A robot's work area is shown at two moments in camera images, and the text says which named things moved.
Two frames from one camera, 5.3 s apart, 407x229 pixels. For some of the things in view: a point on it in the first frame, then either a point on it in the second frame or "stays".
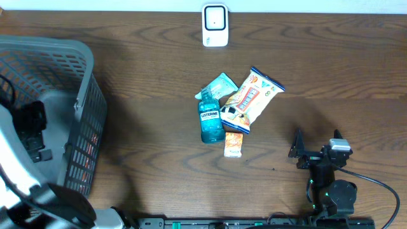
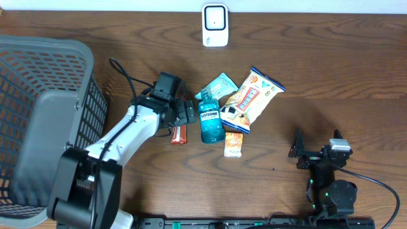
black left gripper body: [27, 117] → [180, 109]
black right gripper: [298, 149] stays
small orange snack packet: [233, 144] stays
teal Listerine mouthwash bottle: [212, 131] stays
